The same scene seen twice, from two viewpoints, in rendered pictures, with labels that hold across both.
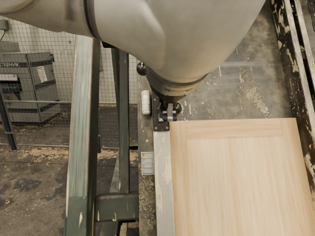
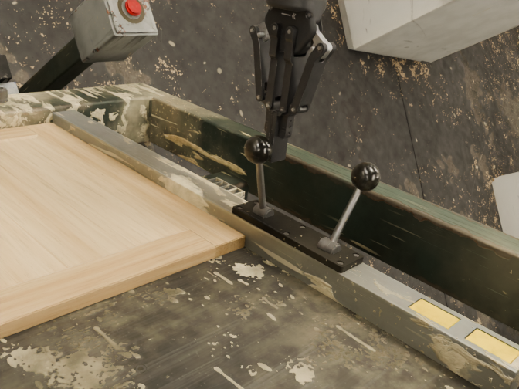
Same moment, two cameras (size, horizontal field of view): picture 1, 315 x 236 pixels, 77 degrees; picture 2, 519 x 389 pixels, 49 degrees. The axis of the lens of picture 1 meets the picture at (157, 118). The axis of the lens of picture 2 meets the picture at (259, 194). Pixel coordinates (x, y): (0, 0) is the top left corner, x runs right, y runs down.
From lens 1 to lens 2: 90 cm
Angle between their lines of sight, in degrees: 78
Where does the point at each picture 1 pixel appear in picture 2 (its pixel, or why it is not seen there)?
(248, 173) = (20, 231)
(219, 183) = (77, 208)
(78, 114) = not seen: hidden behind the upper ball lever
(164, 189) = (171, 170)
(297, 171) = not seen: outside the picture
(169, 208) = (146, 160)
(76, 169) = (300, 153)
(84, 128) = (346, 177)
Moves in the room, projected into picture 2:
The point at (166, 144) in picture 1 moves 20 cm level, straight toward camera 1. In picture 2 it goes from (217, 200) to (192, 72)
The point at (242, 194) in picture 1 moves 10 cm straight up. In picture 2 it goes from (20, 209) to (48, 195)
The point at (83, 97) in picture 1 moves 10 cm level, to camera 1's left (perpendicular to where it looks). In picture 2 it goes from (395, 195) to (426, 187)
